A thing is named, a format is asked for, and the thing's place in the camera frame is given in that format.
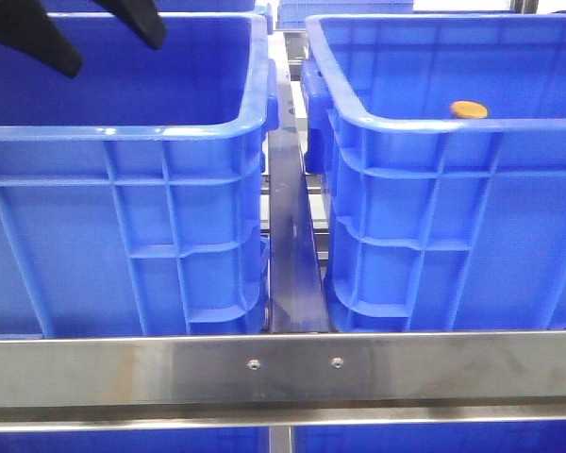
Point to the yellow mushroom push button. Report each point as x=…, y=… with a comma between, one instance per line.
x=470, y=110

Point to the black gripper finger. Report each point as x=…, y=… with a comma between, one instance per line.
x=26, y=27
x=141, y=16

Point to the lower right blue bin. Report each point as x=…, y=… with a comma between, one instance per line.
x=545, y=436

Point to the steel shelf divider bar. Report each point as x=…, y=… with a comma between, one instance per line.
x=297, y=296

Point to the lower left blue bin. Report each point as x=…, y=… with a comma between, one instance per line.
x=167, y=440

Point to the blue bin with buttons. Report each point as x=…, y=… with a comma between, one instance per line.
x=130, y=194

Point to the far back blue bin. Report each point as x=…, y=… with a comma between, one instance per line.
x=292, y=14

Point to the steel shelf front rail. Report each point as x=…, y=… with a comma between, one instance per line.
x=275, y=380

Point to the blue target bin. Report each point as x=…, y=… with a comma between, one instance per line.
x=438, y=223

